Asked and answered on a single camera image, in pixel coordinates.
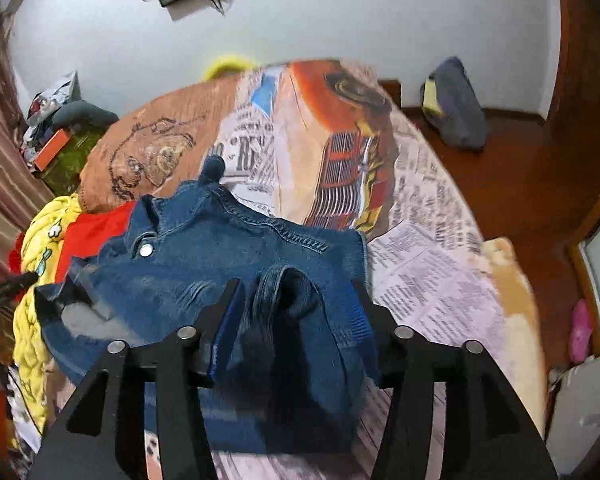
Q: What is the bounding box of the pile of household clutter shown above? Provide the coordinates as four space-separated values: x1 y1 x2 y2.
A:
22 70 82 157

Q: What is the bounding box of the white cloth bag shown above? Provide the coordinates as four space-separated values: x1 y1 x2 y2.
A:
545 350 600 477

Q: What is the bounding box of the red garment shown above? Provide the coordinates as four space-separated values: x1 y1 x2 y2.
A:
55 201 137 281

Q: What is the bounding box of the dark grey bag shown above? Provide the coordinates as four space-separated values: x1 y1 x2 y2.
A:
420 56 490 151

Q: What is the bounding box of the blue denim jacket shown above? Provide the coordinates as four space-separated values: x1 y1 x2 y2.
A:
34 155 384 456

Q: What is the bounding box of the newspaper-print bed sheet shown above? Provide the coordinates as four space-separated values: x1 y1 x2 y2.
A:
145 60 549 480

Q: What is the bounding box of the red fuzzy cloth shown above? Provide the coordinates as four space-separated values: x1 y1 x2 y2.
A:
7 245 27 274

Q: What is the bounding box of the pile of printed papers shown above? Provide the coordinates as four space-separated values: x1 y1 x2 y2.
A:
6 365 43 457

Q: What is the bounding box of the pink slipper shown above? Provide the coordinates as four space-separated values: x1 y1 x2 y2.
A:
567 299 595 365

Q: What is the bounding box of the yellow cartoon garment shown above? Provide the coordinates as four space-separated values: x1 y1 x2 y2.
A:
11 194 84 450

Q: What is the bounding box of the brown printed blanket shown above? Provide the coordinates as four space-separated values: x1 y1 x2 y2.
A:
79 80 242 217

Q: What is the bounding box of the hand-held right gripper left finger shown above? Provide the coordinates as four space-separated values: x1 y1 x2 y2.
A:
27 277 244 480

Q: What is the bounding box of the brown wooden door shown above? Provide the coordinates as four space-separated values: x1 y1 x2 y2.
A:
555 0 600 161

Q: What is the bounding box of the orange box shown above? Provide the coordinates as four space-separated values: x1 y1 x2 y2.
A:
32 129 71 174

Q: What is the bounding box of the yellow plush ring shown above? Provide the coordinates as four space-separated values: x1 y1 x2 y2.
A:
201 52 259 82

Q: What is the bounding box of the yellow-green chair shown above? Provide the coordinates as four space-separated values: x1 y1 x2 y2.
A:
422 79 442 114

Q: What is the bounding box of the green patterned cloth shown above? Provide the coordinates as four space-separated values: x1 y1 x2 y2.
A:
40 130 107 197

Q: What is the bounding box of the striped brown curtain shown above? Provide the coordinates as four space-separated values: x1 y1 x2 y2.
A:
0 10 57 291

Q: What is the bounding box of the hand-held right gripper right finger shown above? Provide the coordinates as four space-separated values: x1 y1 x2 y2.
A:
350 280 562 480

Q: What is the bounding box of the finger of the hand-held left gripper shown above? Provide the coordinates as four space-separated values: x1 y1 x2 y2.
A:
0 271 39 312

